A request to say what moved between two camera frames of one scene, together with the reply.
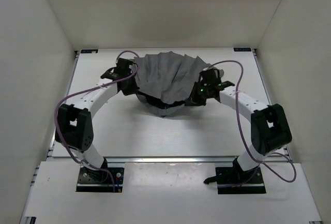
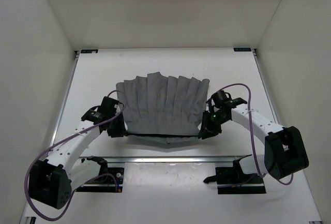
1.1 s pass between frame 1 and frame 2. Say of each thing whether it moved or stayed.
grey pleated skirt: moved
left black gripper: moved
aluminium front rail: stayed
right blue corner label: stayed
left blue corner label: stayed
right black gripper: moved
